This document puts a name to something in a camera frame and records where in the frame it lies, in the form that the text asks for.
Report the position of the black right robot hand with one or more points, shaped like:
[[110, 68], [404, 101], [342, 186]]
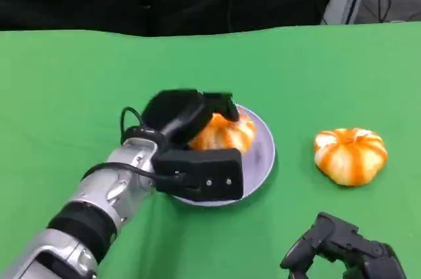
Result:
[[345, 252]]

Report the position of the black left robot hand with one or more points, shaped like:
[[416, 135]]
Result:
[[184, 114]]

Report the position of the orange white toy bread roll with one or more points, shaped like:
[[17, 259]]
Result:
[[350, 157], [227, 133]]

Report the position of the green table cloth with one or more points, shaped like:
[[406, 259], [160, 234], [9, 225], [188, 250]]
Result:
[[210, 71]]

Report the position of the lilac plate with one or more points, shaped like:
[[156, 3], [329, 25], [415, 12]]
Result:
[[260, 157]]

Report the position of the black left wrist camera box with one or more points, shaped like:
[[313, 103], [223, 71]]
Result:
[[202, 173]]

